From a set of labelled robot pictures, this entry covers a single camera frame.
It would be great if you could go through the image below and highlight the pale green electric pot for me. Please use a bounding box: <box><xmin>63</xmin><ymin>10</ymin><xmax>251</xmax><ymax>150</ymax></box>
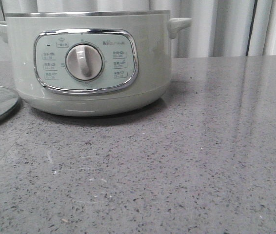
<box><xmin>0</xmin><ymin>10</ymin><xmax>192</xmax><ymax>117</ymax></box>

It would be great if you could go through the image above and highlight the white pleated curtain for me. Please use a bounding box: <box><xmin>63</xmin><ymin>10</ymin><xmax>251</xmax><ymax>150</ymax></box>
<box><xmin>0</xmin><ymin>0</ymin><xmax>276</xmax><ymax>58</ymax></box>

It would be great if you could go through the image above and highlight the white timer dial knob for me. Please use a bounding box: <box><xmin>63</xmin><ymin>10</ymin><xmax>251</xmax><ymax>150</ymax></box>
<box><xmin>65</xmin><ymin>43</ymin><xmax>104</xmax><ymax>81</ymax></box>

